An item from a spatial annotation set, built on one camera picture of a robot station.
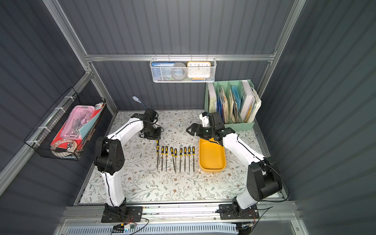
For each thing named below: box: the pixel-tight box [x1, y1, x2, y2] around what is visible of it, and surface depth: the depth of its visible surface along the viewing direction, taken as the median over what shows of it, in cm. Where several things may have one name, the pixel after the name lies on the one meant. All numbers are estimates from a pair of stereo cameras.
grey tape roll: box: [171, 62, 187, 81], surface depth 89 cm
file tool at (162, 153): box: [160, 145, 165, 172], surface depth 98 cm
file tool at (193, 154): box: [191, 145, 197, 172], surface depth 98 cm
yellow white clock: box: [187, 61, 212, 80], surface depth 90 cm
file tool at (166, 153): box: [164, 145, 169, 172], surface depth 98 cm
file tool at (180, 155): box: [179, 147, 184, 174], surface depth 96 cm
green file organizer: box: [204, 79, 256, 132], surface depth 100 cm
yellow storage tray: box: [198, 137, 227, 173], surface depth 96 cm
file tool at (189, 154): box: [187, 146, 192, 173], surface depth 98 cm
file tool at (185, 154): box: [183, 146, 188, 173], surface depth 98 cm
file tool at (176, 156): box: [173, 147, 178, 174], surface depth 98 cm
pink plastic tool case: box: [60, 105, 95, 140], surface depth 74 cm
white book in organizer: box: [240, 79, 256, 122], surface depth 100 cm
